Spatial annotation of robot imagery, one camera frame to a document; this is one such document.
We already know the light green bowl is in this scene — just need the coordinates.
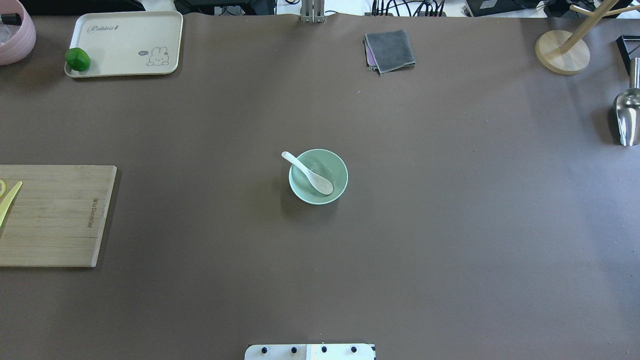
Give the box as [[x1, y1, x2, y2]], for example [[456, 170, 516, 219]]
[[288, 149, 349, 205]]

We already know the white ceramic spoon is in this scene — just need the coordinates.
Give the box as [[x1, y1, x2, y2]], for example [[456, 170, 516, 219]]
[[281, 151, 334, 196]]

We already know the pink bowl of ice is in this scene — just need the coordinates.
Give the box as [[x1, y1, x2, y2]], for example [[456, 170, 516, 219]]
[[0, 0, 37, 66]]

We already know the grey folded cloth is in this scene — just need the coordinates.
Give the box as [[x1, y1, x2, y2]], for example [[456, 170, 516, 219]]
[[363, 29, 416, 75]]

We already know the cream tray with bear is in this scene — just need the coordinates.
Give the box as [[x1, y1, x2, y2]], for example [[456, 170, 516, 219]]
[[64, 10, 183, 78]]

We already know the bamboo cutting board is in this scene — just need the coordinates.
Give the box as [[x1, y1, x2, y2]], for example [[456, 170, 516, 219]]
[[0, 164, 117, 268]]

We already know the green lime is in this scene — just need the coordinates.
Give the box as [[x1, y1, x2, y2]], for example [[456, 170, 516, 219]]
[[64, 47, 91, 72]]

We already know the wooden mug tree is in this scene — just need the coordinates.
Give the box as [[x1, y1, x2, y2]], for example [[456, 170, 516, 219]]
[[534, 0, 640, 76]]

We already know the metal scoop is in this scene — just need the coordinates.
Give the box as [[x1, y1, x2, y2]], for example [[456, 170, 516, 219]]
[[614, 57, 640, 147]]

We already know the yellow plastic knife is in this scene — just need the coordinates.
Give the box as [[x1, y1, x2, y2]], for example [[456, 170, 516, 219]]
[[0, 181, 23, 227]]

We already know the aluminium frame post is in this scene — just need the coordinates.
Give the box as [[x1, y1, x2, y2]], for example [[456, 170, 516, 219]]
[[300, 0, 326, 23]]

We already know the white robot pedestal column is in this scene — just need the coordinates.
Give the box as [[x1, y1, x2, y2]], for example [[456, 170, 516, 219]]
[[244, 342, 377, 360]]

